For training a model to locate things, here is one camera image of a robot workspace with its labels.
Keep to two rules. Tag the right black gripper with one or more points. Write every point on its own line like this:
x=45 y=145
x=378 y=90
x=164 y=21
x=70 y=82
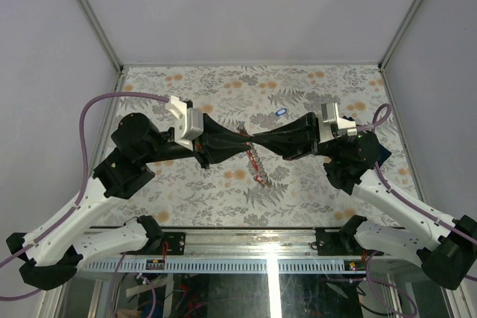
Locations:
x=297 y=138

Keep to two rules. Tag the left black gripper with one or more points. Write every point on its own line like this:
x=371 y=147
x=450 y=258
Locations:
x=207 y=147

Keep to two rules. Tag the metal key holder red handle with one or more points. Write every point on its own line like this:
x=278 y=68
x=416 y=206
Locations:
x=258 y=171

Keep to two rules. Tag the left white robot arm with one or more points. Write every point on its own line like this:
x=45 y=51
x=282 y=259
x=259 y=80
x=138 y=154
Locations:
x=54 y=252

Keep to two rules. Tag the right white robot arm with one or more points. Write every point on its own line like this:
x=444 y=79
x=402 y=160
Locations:
x=442 y=246

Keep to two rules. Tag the blue key tag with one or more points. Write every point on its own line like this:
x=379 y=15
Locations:
x=281 y=112

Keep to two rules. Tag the dark blue cloth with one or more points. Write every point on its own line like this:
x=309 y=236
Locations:
x=384 y=155

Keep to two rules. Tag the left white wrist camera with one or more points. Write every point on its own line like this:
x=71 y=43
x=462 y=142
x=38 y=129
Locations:
x=188 y=121

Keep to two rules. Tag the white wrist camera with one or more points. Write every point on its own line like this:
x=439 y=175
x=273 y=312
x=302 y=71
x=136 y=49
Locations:
x=188 y=121
x=331 y=125

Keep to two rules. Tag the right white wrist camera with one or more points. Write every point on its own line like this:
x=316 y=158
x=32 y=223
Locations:
x=331 y=125

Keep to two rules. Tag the aluminium front rail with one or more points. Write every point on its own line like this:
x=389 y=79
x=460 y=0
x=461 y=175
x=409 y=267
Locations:
x=252 y=243

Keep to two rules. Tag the grey slotted cable duct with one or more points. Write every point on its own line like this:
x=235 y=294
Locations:
x=199 y=265

